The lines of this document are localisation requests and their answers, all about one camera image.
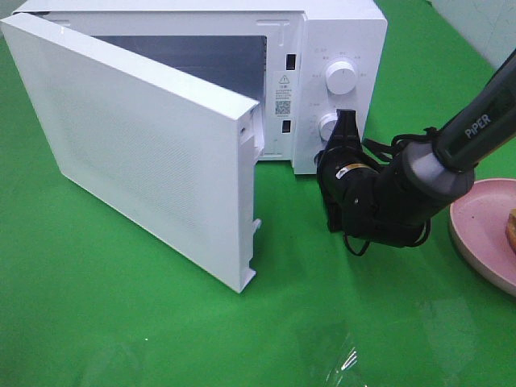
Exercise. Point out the toy burger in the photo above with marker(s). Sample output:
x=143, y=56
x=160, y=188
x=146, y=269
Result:
x=511, y=229

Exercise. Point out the white microwave oven body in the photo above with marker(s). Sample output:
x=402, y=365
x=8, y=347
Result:
x=275, y=52

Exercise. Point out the white round knob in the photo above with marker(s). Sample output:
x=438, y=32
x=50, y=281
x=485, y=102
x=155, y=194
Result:
x=341, y=76
x=326, y=126

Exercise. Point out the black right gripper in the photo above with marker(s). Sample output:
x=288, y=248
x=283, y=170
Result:
x=341, y=165

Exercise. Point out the green table cover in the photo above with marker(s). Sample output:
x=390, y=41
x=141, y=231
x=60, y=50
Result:
x=90, y=299

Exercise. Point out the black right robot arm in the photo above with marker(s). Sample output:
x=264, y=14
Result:
x=388, y=193

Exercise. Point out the white wall panel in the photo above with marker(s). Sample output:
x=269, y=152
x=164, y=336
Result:
x=488, y=25

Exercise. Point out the white microwave door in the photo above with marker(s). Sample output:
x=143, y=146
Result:
x=173, y=153

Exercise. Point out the upper white round knob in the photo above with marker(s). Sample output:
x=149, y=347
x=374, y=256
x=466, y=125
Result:
x=341, y=76

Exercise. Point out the pink round plate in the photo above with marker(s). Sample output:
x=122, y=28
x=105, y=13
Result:
x=478, y=223

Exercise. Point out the lower white round knob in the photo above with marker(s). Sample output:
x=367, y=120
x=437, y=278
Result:
x=326, y=126

